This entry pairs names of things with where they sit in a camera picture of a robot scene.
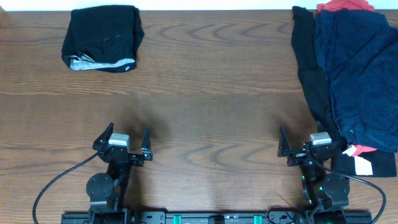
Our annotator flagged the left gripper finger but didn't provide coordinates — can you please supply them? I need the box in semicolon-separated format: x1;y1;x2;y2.
93;123;114;146
141;126;152;156

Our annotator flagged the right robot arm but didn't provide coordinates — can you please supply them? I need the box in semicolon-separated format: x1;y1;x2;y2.
277;128;349;213

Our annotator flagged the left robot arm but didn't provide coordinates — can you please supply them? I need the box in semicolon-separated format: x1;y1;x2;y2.
86;123;153;212

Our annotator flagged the black garment in pile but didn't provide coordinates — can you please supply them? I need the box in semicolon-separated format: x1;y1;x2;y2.
291;6;397;178

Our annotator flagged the navy garment in pile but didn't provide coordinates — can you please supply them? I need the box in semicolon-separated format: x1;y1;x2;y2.
314;9;397;153

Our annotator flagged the folded black garment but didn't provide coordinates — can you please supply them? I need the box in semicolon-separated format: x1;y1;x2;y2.
62;5;144;73

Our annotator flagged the red garment in pile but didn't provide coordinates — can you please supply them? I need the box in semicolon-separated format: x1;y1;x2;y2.
317;0;375;12

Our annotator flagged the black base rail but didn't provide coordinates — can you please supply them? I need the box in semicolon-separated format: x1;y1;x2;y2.
60;210;373;224

